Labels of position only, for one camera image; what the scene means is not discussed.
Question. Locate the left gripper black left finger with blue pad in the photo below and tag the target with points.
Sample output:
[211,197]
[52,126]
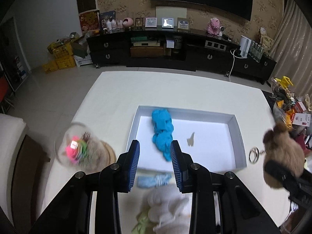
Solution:
[127,167]

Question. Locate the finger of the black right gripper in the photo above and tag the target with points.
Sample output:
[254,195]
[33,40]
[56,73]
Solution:
[299,188]

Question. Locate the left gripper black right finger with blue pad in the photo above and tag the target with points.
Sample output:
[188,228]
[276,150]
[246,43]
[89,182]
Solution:
[181,164]

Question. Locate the light blue face mask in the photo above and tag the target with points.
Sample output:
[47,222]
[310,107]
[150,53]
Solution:
[146,182]

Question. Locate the white plush bear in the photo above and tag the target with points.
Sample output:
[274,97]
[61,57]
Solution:
[169,209]

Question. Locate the bright blue cloth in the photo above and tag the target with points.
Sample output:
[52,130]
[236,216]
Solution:
[163,129]

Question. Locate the brown plush toy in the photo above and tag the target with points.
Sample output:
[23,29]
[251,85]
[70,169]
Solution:
[281,148]

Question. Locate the light green cloth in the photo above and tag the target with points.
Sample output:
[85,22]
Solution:
[143,223]

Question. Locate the glass dome with flowers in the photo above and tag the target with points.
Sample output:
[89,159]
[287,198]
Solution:
[78,148]

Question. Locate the clutter pile at right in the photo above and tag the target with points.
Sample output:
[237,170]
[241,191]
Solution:
[294,111]

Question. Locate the yellow crates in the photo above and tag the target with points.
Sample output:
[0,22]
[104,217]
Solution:
[60,56]

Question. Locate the white water dispenser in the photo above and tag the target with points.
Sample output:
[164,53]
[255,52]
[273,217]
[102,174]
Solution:
[244,44]

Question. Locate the beige curtain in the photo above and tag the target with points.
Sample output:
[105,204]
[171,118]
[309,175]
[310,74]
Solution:
[292,49]

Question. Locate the pink plush toy on cabinet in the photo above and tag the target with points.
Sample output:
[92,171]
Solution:
[213,27]

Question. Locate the blue picture frame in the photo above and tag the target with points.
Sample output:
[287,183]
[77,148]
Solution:
[167,23]

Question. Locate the white picture frame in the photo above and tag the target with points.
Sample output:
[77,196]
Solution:
[150,22]

